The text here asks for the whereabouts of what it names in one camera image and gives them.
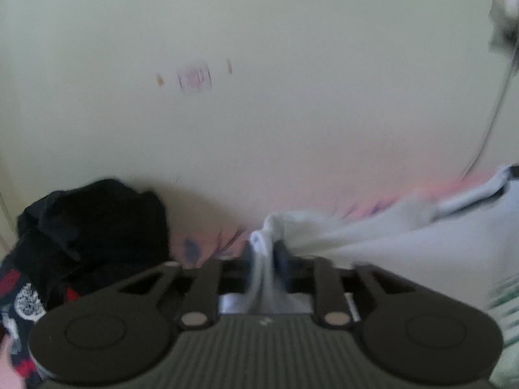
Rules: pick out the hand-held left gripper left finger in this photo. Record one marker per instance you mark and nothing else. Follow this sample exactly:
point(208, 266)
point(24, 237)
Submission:
point(211, 275)

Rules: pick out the black garment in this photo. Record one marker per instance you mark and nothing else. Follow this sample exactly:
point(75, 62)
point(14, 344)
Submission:
point(101, 223)

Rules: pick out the white garment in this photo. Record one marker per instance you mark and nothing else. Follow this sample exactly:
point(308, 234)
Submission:
point(365, 239)

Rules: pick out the green striped white cloth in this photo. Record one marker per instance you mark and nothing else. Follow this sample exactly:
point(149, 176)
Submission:
point(507, 304)

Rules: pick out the pink floral bedsheet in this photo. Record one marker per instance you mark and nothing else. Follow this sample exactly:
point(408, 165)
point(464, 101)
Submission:
point(211, 239)

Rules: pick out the dark patterned cloth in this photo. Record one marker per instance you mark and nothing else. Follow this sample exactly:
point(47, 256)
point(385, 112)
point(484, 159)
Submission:
point(22, 304)

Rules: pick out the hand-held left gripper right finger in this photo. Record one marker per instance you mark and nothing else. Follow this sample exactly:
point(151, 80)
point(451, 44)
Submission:
point(286, 263)

